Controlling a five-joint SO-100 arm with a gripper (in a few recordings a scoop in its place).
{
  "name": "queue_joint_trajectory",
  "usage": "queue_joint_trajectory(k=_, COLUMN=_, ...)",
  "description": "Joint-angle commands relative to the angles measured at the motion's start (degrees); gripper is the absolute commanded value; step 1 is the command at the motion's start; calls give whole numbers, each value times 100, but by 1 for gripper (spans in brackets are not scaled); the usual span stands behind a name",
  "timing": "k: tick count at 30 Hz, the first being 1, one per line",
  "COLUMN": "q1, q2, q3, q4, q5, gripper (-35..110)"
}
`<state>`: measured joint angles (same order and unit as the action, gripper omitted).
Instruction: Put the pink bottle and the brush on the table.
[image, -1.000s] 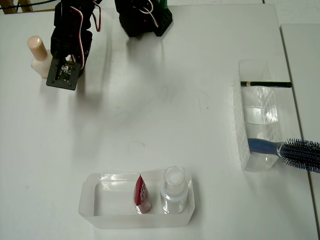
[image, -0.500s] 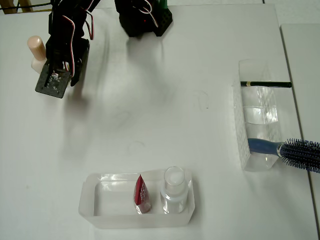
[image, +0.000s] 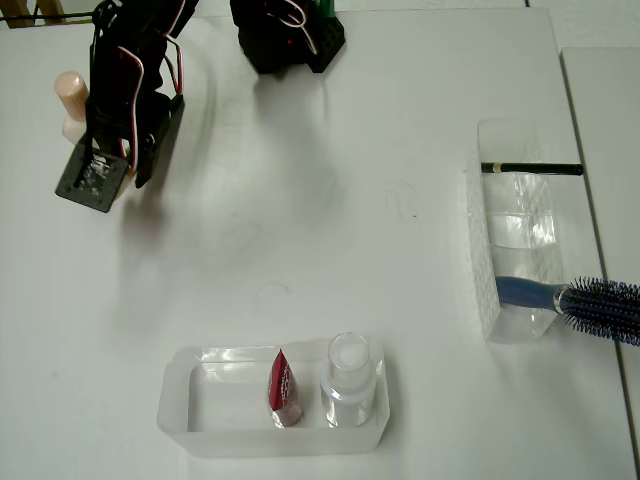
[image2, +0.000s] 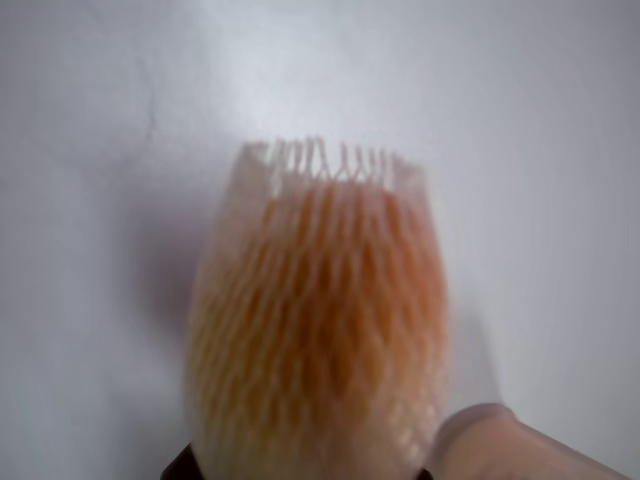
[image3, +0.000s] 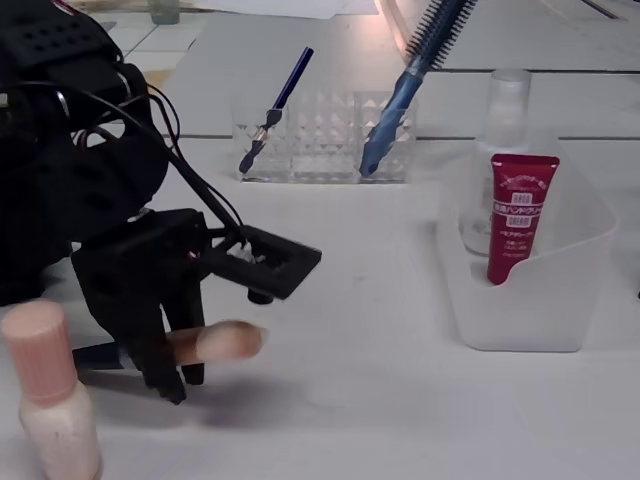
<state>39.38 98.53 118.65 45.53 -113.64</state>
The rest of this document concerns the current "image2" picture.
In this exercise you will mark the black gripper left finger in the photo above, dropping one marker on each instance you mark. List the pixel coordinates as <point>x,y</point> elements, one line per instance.
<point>182,465</point>

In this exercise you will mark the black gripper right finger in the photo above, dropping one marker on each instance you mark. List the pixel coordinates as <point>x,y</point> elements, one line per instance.
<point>424,475</point>

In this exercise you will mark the pink bottle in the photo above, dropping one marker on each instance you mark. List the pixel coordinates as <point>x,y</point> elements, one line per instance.
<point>525,450</point>

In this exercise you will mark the gold ferrule makeup brush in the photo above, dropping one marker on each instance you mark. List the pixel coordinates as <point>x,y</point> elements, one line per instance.
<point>320,310</point>

